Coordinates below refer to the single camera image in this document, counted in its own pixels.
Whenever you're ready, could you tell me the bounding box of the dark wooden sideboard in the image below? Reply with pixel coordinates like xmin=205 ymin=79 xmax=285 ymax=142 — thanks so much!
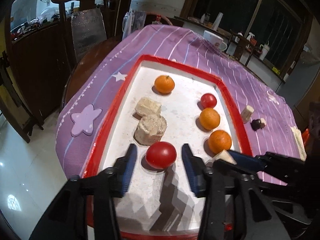
xmin=5 ymin=20 xmax=75 ymax=130

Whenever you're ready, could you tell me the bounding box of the dark wooden chair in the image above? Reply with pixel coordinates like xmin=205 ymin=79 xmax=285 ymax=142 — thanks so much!
xmin=229 ymin=29 xmax=256 ymax=67

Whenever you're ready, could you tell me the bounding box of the silver foil panel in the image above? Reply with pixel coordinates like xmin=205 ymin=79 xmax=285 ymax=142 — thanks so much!
xmin=71 ymin=9 xmax=107 ymax=60

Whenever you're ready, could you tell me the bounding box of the red tray with white inside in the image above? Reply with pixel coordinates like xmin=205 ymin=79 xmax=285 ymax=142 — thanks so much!
xmin=84 ymin=54 xmax=253 ymax=240

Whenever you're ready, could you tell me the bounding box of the orange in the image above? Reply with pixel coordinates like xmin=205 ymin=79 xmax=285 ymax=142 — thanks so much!
xmin=199 ymin=108 xmax=221 ymax=130
xmin=154 ymin=75 xmax=175 ymax=95
xmin=208 ymin=130 xmax=232 ymax=155

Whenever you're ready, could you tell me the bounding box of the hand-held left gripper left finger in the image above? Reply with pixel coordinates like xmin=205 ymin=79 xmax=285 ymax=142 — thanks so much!
xmin=30 ymin=144 xmax=138 ymax=240

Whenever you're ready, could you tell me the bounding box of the white tumbler with straw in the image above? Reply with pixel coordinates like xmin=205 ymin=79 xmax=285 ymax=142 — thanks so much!
xmin=260 ymin=44 xmax=270 ymax=60

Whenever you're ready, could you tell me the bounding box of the purple striped cloth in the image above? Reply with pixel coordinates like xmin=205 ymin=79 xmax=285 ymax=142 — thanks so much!
xmin=55 ymin=24 xmax=307 ymax=188

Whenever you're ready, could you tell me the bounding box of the purple star patch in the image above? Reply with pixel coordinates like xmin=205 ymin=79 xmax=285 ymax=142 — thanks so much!
xmin=71 ymin=104 xmax=103 ymax=137

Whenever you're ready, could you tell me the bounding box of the red tomato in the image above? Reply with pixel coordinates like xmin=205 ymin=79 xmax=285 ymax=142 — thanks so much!
xmin=200 ymin=93 xmax=217 ymax=109
xmin=146 ymin=141 xmax=177 ymax=169

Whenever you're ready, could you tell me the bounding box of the clear plastic bag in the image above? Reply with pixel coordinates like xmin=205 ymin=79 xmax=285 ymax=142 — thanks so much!
xmin=122 ymin=9 xmax=147 ymax=39

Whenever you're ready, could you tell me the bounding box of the curved-back wooden chair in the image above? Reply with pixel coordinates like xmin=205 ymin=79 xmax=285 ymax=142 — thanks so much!
xmin=51 ymin=0 xmax=113 ymax=63

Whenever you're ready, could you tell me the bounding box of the cream terry towel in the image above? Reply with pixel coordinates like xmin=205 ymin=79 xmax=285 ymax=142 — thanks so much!
xmin=291 ymin=126 xmax=307 ymax=161

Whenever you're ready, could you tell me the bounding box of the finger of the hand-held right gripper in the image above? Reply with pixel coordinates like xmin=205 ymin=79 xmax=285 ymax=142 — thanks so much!
xmin=228 ymin=150 xmax=306 ymax=185
xmin=212 ymin=159 xmax=288 ymax=198

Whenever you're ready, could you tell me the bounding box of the white cartoon mug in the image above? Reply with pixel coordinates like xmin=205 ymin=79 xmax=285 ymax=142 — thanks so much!
xmin=202 ymin=29 xmax=228 ymax=53

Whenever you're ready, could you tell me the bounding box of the beige foam chunk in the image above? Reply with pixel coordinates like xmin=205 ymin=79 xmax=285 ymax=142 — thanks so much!
xmin=241 ymin=105 xmax=255 ymax=123
xmin=212 ymin=149 xmax=237 ymax=165
xmin=134 ymin=97 xmax=162 ymax=117
xmin=134 ymin=114 xmax=167 ymax=146

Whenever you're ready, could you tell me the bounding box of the stack of white paper cups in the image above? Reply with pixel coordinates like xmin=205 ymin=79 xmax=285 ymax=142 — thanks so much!
xmin=212 ymin=12 xmax=223 ymax=29

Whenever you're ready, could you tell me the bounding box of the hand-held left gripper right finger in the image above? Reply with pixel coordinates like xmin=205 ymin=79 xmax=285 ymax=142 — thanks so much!
xmin=181 ymin=144 xmax=290 ymax=240

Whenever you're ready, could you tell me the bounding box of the grey refrigerator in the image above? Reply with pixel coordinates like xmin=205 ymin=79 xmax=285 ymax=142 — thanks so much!
xmin=292 ymin=42 xmax=320 ymax=108

